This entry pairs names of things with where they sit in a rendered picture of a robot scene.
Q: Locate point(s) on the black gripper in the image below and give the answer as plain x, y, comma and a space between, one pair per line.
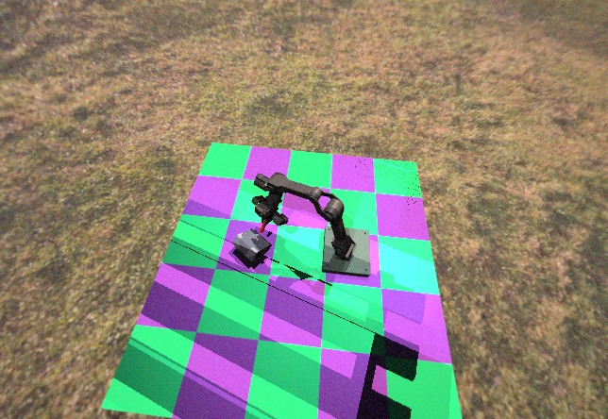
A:
278, 219

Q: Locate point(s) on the grey sloped panel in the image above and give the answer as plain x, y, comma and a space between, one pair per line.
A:
250, 246

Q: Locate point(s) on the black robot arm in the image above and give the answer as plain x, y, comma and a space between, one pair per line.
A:
278, 184

